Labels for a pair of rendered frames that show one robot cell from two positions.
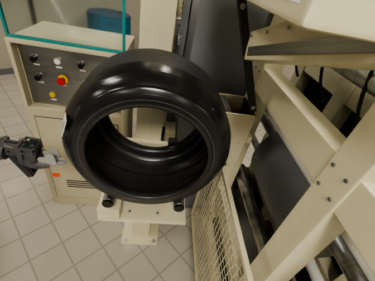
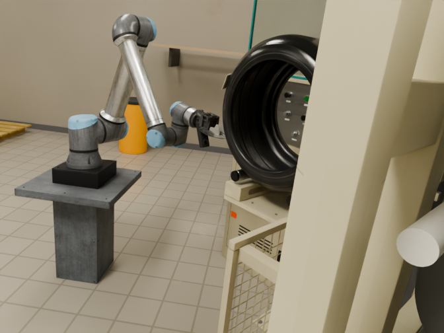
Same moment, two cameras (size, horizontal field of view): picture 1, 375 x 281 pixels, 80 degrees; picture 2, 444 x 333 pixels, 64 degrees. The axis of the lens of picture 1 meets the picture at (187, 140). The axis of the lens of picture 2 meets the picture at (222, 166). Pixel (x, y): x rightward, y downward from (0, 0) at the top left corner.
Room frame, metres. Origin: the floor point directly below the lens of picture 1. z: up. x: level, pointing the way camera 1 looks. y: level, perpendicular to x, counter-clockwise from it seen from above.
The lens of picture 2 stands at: (-0.31, -0.81, 1.37)
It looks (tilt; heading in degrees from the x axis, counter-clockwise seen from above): 18 degrees down; 55
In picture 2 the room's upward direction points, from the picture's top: 6 degrees clockwise
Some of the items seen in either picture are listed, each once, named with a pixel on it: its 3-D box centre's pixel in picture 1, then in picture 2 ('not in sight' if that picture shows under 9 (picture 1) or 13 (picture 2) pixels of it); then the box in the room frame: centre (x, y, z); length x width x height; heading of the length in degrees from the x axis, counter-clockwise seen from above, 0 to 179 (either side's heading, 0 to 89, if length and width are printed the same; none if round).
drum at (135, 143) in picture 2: not in sight; (133, 125); (1.30, 3.52, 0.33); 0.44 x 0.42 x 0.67; 51
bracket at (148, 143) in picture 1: (150, 149); not in sight; (0.88, 0.18, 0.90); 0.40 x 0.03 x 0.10; 100
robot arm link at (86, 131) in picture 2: not in sight; (84, 131); (0.15, 1.17, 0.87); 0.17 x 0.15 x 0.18; 25
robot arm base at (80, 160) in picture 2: not in sight; (84, 156); (0.14, 1.16, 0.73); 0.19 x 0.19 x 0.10
